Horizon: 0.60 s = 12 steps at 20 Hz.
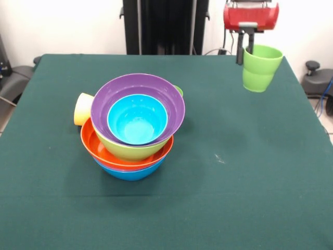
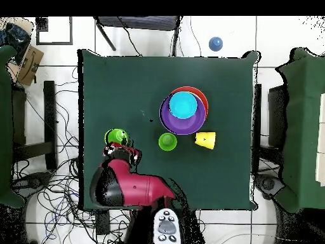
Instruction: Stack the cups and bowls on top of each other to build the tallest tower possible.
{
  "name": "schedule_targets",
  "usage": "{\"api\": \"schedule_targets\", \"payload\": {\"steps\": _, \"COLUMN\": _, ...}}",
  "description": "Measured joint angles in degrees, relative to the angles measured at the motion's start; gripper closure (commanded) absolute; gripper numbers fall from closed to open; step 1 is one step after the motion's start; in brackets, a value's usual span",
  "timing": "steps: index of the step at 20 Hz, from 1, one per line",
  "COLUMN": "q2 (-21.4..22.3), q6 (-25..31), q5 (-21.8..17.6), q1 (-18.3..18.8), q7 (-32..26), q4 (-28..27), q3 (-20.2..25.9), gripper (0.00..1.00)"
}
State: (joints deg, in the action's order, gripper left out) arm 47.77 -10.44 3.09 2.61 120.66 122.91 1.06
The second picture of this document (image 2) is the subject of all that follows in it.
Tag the green plastic cup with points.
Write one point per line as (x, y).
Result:
(167, 141)
(116, 134)

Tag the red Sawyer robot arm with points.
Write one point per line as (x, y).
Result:
(142, 188)

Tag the dark green tablecloth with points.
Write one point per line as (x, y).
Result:
(122, 89)

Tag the purple and green bowl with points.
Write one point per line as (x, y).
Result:
(182, 125)

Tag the black metal stand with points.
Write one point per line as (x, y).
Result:
(49, 114)

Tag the small cyan bowl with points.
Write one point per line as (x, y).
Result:
(182, 105)

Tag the black power box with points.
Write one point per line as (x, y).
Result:
(102, 222)

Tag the yellow plastic cup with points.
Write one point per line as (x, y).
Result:
(205, 140)

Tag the orange-red bowl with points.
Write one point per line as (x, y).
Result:
(202, 97)

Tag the green cloth covered table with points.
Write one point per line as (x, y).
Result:
(5, 127)
(302, 127)

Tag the cardboard box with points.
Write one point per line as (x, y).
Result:
(29, 66)

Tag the black chair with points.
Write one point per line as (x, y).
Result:
(137, 23)

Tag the blue cup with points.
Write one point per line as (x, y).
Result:
(215, 44)

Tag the dark blue bag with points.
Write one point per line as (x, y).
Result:
(16, 35)

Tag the white paper sheets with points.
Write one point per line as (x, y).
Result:
(322, 142)

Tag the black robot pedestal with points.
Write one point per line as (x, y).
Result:
(139, 233)

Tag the grey pedestal foot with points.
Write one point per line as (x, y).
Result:
(33, 181)
(267, 183)

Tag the black square frame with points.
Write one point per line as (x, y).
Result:
(37, 35)

